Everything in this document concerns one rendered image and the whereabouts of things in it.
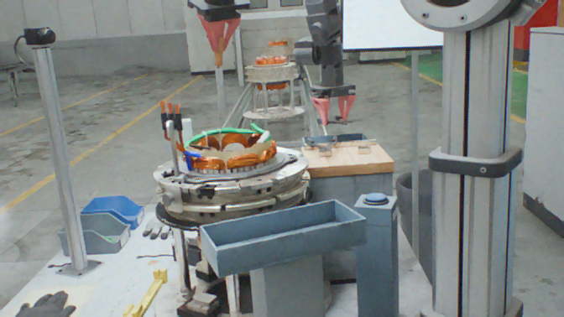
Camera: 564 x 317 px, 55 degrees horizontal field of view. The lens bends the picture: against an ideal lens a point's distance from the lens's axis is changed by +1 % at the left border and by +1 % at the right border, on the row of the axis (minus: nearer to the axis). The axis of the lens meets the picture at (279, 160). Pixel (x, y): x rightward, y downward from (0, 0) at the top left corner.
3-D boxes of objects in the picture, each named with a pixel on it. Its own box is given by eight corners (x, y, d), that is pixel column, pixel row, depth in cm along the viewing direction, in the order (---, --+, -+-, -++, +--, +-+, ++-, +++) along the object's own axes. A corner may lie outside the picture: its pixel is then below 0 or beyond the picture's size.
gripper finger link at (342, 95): (321, 122, 143) (319, 87, 140) (344, 119, 145) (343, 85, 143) (332, 127, 137) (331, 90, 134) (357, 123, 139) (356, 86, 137)
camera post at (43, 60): (89, 267, 143) (49, 46, 128) (80, 272, 140) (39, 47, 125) (80, 265, 144) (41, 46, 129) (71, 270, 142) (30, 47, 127)
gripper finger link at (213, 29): (195, 47, 107) (195, 0, 102) (227, 41, 110) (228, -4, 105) (212, 59, 102) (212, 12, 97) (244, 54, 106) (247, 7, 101)
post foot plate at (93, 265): (106, 263, 144) (105, 261, 144) (80, 278, 136) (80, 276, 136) (80, 259, 148) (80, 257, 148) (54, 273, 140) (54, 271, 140)
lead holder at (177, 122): (163, 129, 104) (160, 111, 103) (184, 127, 104) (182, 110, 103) (160, 133, 100) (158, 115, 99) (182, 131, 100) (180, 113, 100)
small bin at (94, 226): (133, 234, 163) (129, 211, 161) (118, 254, 149) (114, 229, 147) (79, 237, 163) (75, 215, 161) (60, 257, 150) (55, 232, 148)
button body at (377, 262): (357, 325, 108) (353, 205, 101) (365, 308, 114) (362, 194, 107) (394, 331, 105) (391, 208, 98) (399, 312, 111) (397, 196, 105)
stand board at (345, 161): (300, 155, 137) (300, 146, 136) (375, 150, 137) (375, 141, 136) (307, 178, 117) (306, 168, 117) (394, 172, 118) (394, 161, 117)
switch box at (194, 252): (189, 252, 147) (186, 232, 146) (216, 258, 142) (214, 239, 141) (173, 261, 143) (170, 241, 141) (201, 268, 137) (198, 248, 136)
